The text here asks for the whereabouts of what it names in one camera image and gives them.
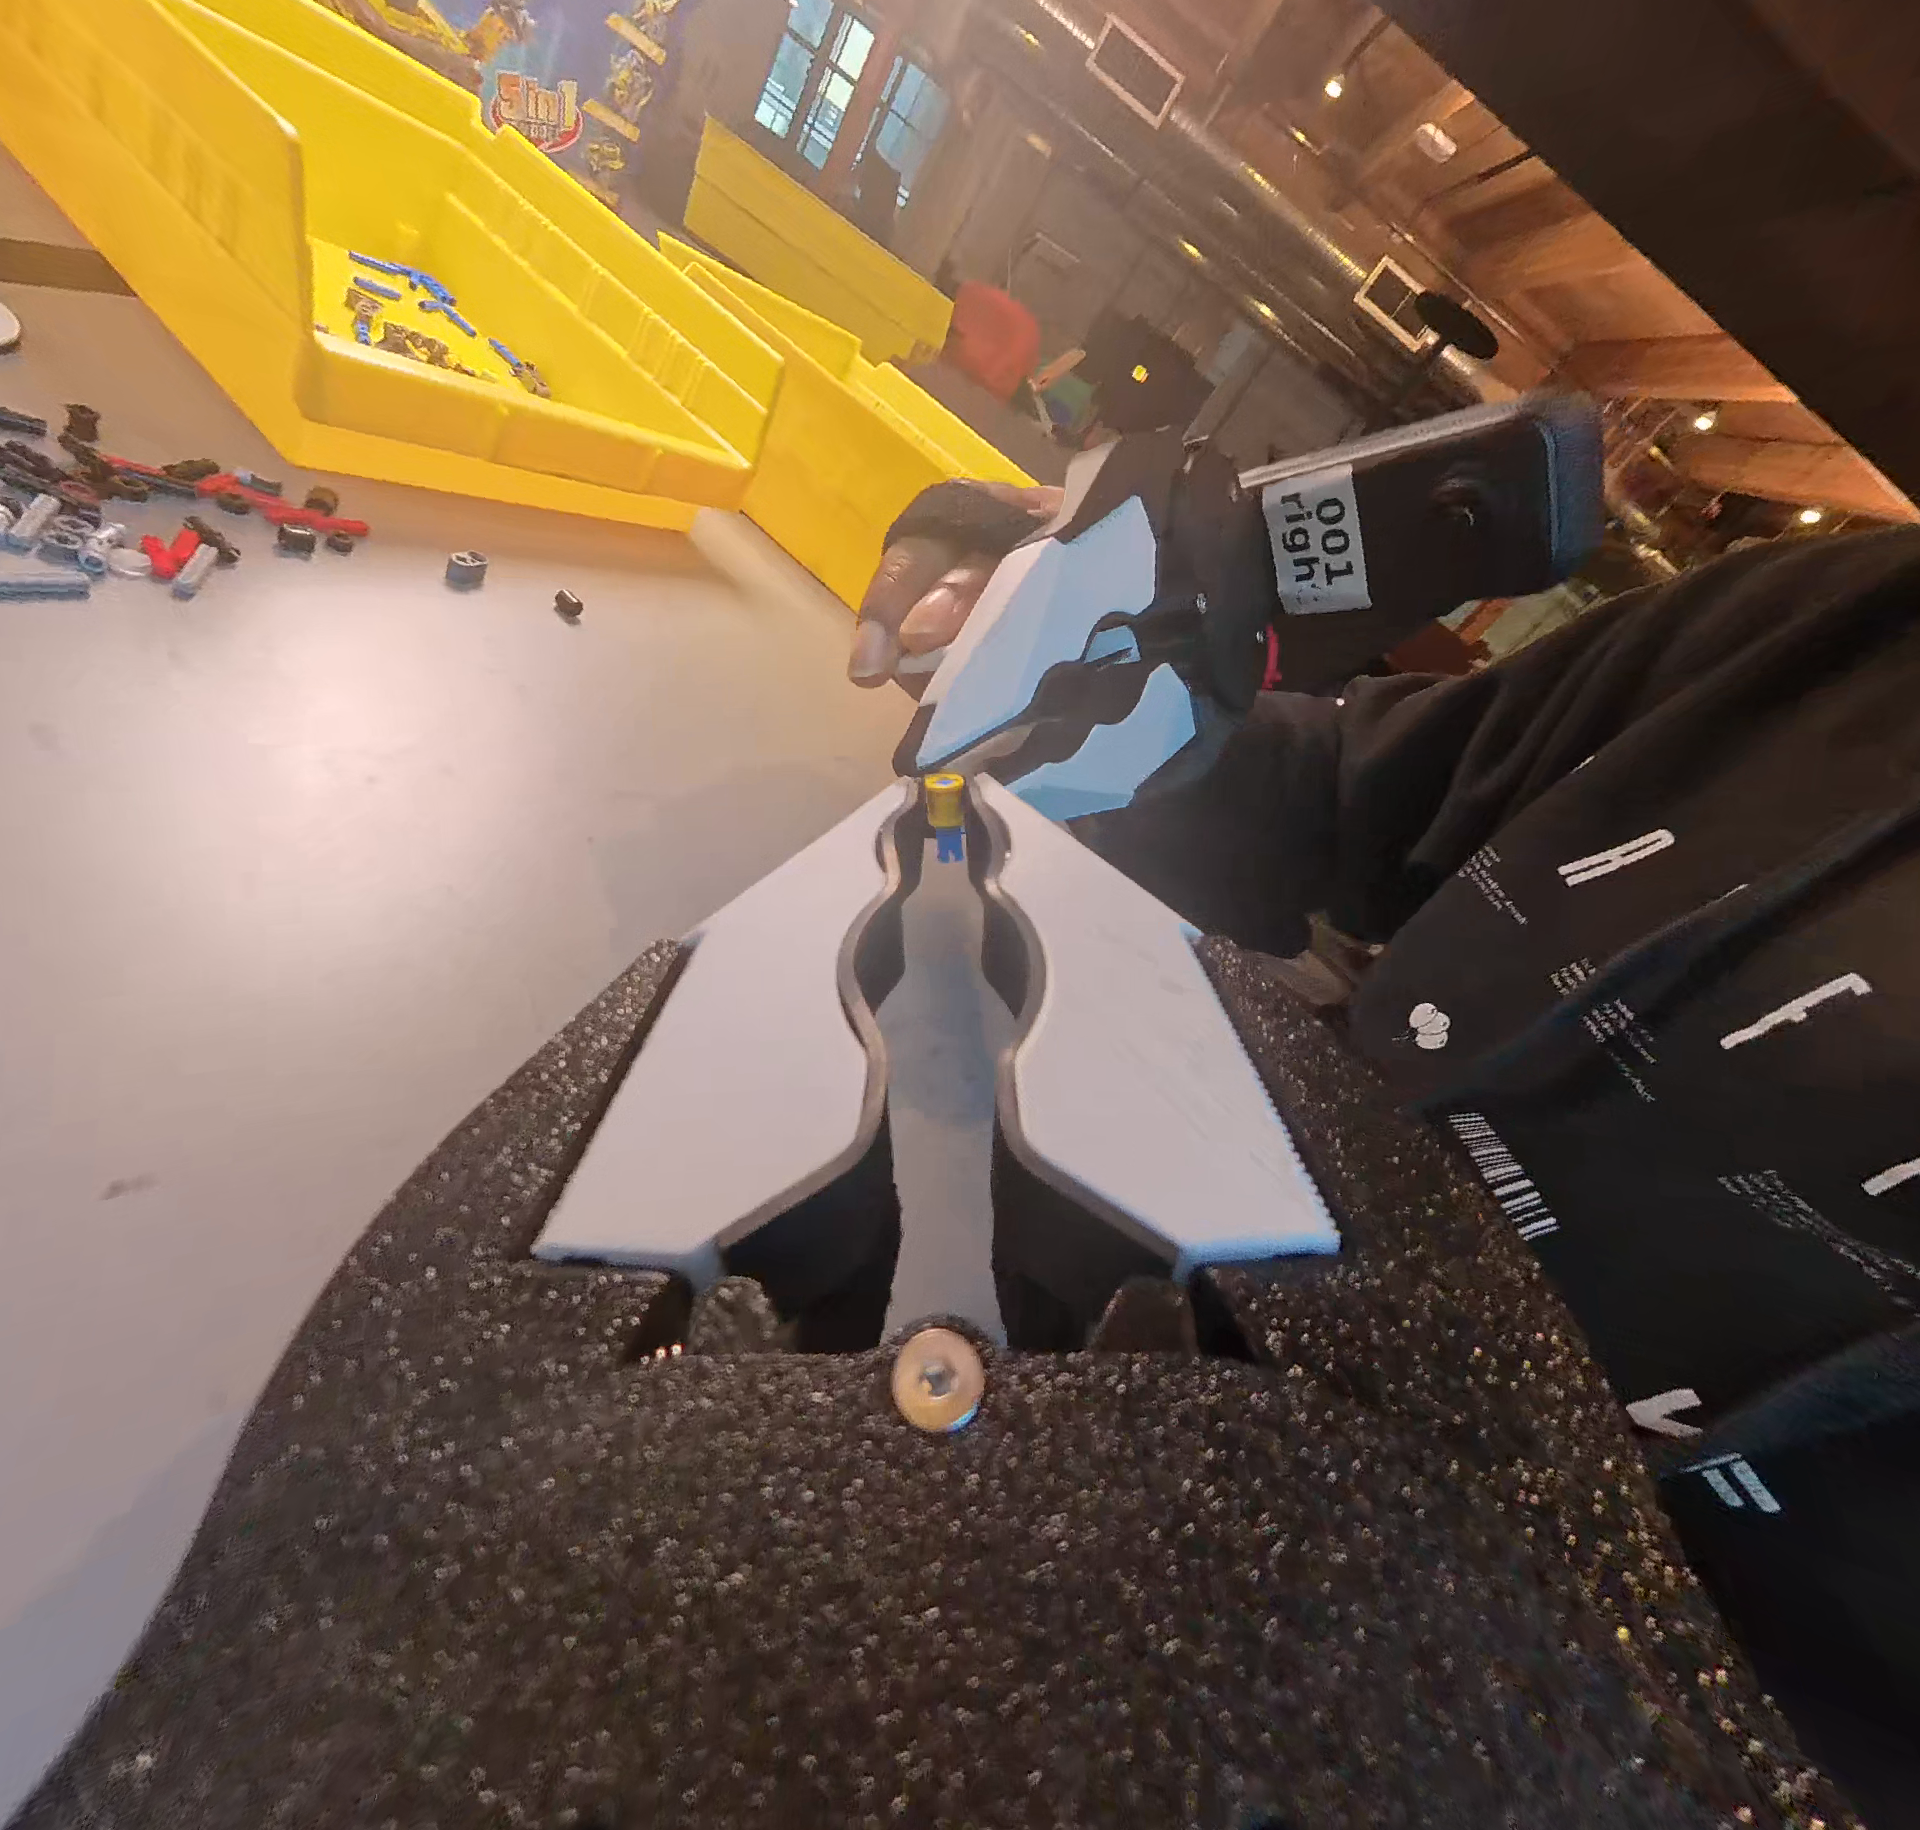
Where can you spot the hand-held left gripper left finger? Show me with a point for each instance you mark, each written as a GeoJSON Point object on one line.
{"type": "Point", "coordinates": [721, 1098]}

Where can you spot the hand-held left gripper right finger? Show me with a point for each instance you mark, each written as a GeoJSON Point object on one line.
{"type": "Point", "coordinates": [1154, 1098]}

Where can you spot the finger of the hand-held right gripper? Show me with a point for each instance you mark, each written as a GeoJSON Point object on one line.
{"type": "Point", "coordinates": [1037, 620]}
{"type": "Point", "coordinates": [1124, 751]}

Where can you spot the yellow teardrop brick piece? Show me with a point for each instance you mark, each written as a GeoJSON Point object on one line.
{"type": "Point", "coordinates": [944, 798]}

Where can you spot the yellow bin with small pieces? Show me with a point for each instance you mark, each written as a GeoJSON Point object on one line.
{"type": "Point", "coordinates": [449, 433]}

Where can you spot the grey desk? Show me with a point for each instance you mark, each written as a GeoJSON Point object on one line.
{"type": "Point", "coordinates": [373, 885]}

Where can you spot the person's right hand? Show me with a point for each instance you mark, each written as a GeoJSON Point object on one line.
{"type": "Point", "coordinates": [916, 618]}

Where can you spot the empty yellow plastic bin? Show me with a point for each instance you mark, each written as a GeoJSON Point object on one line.
{"type": "Point", "coordinates": [839, 485]}
{"type": "Point", "coordinates": [809, 242]}

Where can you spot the red rounded object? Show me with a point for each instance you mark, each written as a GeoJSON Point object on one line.
{"type": "Point", "coordinates": [992, 336]}

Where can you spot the grey connector piece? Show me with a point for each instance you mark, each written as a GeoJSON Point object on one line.
{"type": "Point", "coordinates": [462, 568]}

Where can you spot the paned window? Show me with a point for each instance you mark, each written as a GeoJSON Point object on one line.
{"type": "Point", "coordinates": [839, 74]}

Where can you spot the group of blue black pieces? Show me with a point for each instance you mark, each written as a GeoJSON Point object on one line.
{"type": "Point", "coordinates": [434, 326]}

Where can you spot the pile of loose building pieces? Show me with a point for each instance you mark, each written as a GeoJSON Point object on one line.
{"type": "Point", "coordinates": [136, 515]}

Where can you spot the robot kit cardboard box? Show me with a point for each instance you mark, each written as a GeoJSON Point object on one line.
{"type": "Point", "coordinates": [449, 3]}

